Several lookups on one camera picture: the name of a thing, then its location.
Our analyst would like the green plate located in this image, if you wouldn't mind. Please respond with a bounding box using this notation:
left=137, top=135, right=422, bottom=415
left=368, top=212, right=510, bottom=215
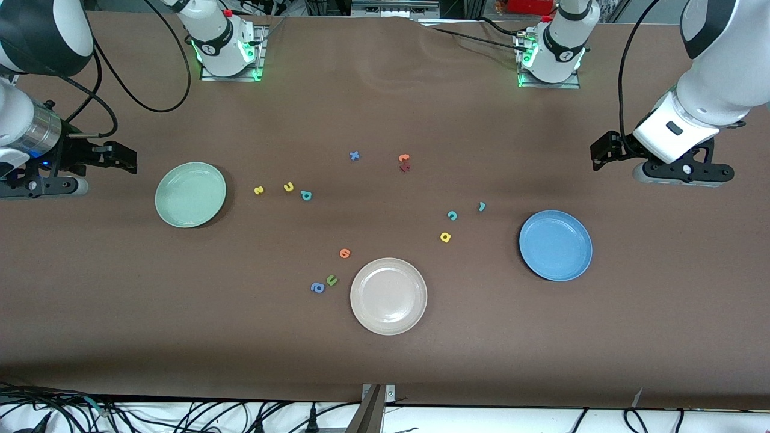
left=155, top=161, right=227, bottom=229

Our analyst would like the blue plate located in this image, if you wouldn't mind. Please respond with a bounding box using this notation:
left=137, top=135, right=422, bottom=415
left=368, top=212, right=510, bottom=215
left=519, top=209, right=594, bottom=282

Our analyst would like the red box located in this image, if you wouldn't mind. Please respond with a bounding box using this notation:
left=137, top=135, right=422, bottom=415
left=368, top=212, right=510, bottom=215
left=507, top=0, right=554, bottom=15

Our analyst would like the grey metal box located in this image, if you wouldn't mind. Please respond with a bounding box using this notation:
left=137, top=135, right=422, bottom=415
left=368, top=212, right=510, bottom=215
left=351, top=0, right=440, bottom=19

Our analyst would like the beige plate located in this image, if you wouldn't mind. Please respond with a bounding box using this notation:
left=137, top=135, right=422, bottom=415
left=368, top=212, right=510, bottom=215
left=350, top=257, right=428, bottom=336

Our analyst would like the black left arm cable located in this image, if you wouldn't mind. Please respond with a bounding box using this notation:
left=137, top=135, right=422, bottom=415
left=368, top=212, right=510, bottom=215
left=618, top=0, right=662, bottom=140

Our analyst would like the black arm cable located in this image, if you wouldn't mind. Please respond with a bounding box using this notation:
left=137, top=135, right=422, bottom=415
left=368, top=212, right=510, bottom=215
left=63, top=0, right=193, bottom=140
left=618, top=0, right=662, bottom=140

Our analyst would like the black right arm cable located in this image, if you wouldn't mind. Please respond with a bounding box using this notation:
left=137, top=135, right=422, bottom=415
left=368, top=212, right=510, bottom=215
left=63, top=0, right=193, bottom=140

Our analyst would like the black cable on table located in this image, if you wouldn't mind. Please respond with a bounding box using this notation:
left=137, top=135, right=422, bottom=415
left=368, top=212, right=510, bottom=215
left=421, top=17, right=531, bottom=50

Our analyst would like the metal table edge bracket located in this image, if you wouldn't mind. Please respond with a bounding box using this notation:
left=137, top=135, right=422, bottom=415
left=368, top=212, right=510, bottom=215
left=360, top=384, right=396, bottom=433

